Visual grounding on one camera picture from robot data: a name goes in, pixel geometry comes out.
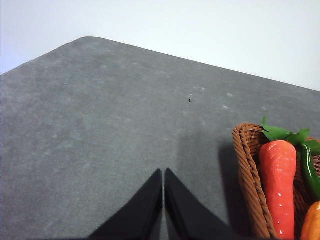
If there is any red-orange toy carrot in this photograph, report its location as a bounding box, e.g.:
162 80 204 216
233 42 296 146
259 116 310 240

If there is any orange-yellow toy corn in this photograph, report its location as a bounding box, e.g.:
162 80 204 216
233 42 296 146
300 201 320 240

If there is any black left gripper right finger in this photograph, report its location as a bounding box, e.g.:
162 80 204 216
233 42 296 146
164 168 237 240

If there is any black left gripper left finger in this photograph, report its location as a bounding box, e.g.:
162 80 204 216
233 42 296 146
88 168 163 240

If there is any green toy pepper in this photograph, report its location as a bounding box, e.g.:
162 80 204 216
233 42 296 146
293 129 320 202

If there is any brown wicker basket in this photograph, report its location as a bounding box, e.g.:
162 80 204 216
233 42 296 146
232 123 320 240

